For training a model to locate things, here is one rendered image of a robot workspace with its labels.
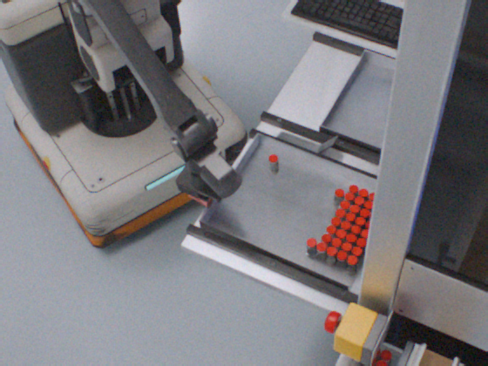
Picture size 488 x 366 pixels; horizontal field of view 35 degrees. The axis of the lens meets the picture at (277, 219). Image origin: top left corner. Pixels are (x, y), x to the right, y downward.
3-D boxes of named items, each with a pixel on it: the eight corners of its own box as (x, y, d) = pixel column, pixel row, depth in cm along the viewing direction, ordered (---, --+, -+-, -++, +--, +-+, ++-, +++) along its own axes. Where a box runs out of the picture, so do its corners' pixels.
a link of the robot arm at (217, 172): (204, 108, 143) (167, 135, 142) (242, 145, 139) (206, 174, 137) (215, 143, 154) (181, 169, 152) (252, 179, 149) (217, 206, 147)
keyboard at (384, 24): (449, 26, 204) (450, 19, 202) (430, 62, 197) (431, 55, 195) (312, -18, 214) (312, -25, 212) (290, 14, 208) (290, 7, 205)
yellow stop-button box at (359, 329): (384, 333, 141) (388, 316, 135) (369, 367, 138) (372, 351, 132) (346, 316, 143) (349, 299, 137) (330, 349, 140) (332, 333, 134)
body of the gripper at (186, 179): (219, 205, 155) (215, 184, 149) (175, 186, 158) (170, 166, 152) (233, 180, 158) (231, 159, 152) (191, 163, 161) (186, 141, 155)
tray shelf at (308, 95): (503, 96, 183) (504, 91, 182) (392, 342, 151) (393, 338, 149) (320, 34, 196) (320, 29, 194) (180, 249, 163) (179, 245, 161)
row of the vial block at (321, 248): (359, 199, 166) (361, 186, 162) (323, 264, 158) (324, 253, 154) (349, 194, 167) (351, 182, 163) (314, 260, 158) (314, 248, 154)
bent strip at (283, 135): (336, 152, 173) (338, 135, 168) (331, 161, 172) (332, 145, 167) (281, 130, 177) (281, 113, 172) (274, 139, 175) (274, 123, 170)
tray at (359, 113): (498, 105, 180) (502, 95, 177) (461, 188, 167) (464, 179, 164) (363, 59, 188) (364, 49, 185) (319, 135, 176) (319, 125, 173)
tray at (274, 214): (396, 197, 166) (398, 188, 163) (347, 294, 154) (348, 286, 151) (258, 142, 175) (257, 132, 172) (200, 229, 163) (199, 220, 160)
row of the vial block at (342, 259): (378, 206, 165) (380, 194, 161) (343, 272, 157) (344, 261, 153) (369, 202, 166) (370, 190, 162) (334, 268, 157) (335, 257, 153)
